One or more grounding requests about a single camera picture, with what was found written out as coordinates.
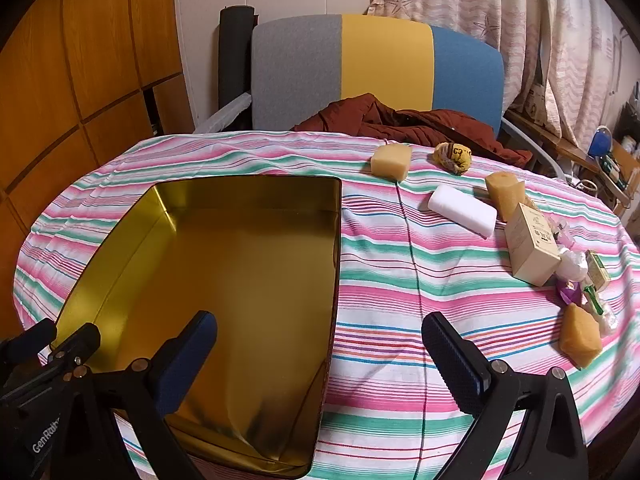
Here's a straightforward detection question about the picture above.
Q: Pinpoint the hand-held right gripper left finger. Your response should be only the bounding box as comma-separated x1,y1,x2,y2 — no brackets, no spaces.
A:
64,310,219,480

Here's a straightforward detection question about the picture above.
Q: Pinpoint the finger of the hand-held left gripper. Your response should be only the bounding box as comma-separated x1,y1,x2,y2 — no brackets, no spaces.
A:
39,322,102,379
0,318,58,361

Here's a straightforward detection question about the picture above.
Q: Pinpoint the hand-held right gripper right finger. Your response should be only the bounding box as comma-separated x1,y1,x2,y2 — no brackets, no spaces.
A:
421,311,589,480

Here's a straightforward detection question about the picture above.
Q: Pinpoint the gold metal tin box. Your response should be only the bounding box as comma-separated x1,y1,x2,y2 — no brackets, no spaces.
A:
51,175,343,478

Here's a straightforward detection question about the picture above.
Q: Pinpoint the purple snack packet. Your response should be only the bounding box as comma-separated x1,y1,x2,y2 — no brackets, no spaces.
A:
556,280,583,306

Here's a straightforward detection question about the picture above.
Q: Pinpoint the large green-edged cracker packet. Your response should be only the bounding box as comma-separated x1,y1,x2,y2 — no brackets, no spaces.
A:
582,285,618,336

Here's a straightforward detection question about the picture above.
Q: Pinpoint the yellow sponge block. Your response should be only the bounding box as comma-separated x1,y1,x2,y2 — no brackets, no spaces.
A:
558,302,603,371
370,143,413,182
485,171,528,223

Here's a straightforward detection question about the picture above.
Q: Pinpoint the pink green striped tablecloth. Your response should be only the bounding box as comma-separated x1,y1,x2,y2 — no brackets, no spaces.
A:
14,130,640,480

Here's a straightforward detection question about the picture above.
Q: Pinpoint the beige cardboard box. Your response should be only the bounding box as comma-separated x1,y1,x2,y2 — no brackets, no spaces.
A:
504,202,562,287

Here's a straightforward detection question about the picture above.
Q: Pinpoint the white plastic bag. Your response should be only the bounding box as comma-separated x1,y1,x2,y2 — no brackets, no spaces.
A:
556,249,591,283

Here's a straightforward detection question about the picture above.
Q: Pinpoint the white foam block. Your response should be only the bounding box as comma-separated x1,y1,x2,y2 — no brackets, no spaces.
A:
427,183,498,236

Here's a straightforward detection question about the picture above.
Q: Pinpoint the green tea box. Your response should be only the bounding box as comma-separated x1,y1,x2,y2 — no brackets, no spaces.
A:
585,251,612,293

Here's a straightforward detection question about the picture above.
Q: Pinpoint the yellow bear-face snack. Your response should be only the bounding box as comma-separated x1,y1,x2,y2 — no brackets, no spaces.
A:
433,142,473,176

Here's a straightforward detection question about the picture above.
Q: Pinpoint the wooden side table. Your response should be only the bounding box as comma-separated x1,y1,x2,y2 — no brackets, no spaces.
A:
505,107,640,216

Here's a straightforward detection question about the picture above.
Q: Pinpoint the dark red jacket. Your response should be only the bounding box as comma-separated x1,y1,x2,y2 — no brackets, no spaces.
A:
292,92,533,168

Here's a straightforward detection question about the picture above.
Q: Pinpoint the blue round object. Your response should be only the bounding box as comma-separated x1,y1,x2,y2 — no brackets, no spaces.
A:
587,127,613,158

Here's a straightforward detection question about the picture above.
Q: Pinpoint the beige printed paper bag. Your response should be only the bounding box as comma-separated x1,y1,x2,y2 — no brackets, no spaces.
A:
520,60,556,121

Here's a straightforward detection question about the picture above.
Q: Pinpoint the orange wooden wardrobe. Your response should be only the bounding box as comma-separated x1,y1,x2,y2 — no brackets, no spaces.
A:
0,0,196,281

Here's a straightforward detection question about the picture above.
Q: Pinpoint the black rolled mat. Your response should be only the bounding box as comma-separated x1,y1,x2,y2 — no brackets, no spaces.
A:
218,6,258,131

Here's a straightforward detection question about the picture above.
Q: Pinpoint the grey yellow blue chair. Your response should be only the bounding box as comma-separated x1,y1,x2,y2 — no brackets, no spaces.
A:
192,12,568,181

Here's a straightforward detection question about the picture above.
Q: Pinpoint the pink patterned curtain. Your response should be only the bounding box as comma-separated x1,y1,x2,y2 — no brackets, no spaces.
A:
370,0,631,126

